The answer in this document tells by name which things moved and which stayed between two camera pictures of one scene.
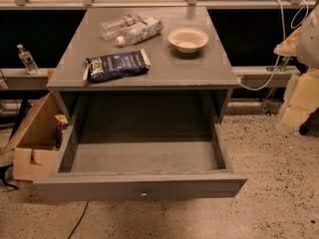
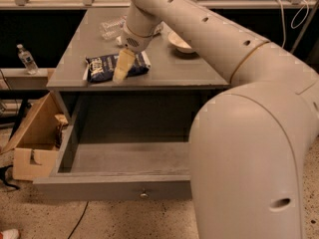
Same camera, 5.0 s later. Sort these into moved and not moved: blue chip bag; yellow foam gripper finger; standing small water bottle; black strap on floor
Moved: yellow foam gripper finger
Not moved: black strap on floor; standing small water bottle; blue chip bag
